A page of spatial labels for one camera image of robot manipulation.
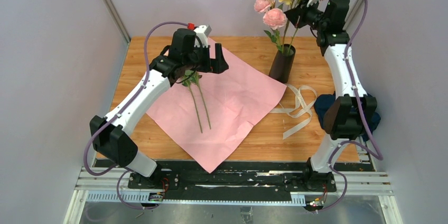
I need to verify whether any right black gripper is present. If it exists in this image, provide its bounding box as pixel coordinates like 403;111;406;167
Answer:
285;0;329;31

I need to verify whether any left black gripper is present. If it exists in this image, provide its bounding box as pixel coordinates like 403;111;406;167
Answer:
184;42;229;74

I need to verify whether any pale pink rose stem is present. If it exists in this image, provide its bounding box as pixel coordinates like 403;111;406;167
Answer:
180;70;203;133

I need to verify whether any light pink rose stem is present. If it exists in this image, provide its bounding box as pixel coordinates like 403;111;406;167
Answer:
192;71;212;129

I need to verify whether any black cylindrical vase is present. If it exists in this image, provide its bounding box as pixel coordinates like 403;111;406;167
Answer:
268;44;296;83

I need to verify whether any pink paper bouquet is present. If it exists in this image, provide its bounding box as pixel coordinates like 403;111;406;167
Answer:
139;36;286;172

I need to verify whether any cream printed ribbon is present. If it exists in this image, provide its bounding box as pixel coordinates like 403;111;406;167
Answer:
269;83;318;139

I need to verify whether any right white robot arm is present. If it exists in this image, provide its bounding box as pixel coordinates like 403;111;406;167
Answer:
285;0;377;191

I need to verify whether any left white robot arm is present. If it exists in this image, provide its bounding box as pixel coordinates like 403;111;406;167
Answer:
90;25;229;189

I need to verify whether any dark blue cloth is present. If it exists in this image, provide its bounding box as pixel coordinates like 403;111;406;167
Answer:
314;93;381;142

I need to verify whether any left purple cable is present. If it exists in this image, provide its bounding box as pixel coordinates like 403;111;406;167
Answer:
82;21;191;210

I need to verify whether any purple cable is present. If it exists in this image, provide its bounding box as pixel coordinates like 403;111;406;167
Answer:
82;21;191;210
307;0;384;212

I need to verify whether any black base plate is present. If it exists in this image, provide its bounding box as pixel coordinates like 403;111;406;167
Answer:
94;158;375;203

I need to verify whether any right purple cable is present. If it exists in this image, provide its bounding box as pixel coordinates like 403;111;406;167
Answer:
307;0;384;212

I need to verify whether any aluminium frame rail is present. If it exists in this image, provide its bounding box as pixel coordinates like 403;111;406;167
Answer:
64;161;403;223

